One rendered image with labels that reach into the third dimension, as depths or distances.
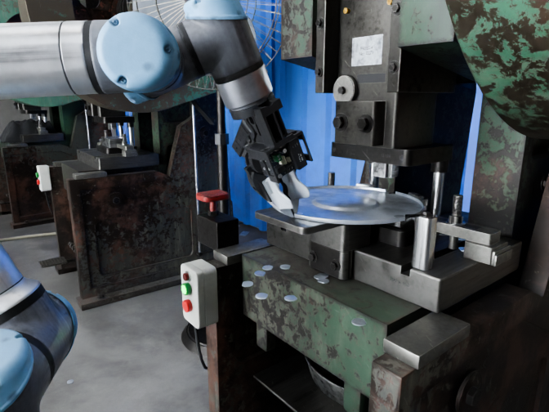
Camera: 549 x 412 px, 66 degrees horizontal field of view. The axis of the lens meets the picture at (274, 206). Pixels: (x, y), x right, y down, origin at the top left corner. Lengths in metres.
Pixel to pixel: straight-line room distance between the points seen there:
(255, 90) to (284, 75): 2.27
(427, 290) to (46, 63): 0.61
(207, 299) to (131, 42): 0.62
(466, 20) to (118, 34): 0.34
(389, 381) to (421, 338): 0.08
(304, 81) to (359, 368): 2.16
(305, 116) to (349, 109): 1.90
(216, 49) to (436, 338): 0.51
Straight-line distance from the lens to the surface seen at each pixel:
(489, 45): 0.51
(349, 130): 0.84
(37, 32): 0.51
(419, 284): 0.75
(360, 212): 0.77
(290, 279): 0.83
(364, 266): 0.81
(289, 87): 2.85
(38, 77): 0.50
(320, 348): 0.83
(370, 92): 0.84
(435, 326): 0.72
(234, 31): 0.60
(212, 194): 1.01
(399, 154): 0.82
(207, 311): 0.96
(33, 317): 0.73
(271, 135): 0.61
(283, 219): 0.73
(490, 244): 0.82
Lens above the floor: 0.98
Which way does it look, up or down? 14 degrees down
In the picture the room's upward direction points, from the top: straight up
